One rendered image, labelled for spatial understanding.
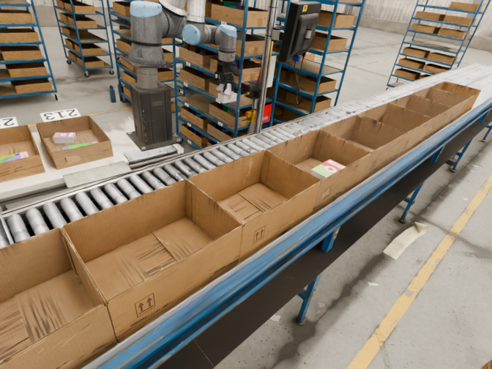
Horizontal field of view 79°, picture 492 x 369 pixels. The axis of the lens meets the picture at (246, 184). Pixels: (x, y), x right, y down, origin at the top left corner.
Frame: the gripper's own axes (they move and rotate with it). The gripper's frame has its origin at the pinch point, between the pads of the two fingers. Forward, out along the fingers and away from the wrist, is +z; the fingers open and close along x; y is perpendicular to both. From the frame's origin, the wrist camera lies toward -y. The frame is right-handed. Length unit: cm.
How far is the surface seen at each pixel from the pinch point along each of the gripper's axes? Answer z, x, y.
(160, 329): 13, 94, 98
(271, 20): -40.1, 3.0, -26.7
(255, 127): 26.0, 1.0, -26.7
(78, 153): 23, -19, 81
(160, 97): 1.3, -17.2, 34.0
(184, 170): 30, 15, 40
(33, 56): 49, -331, 34
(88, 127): 28, -56, 64
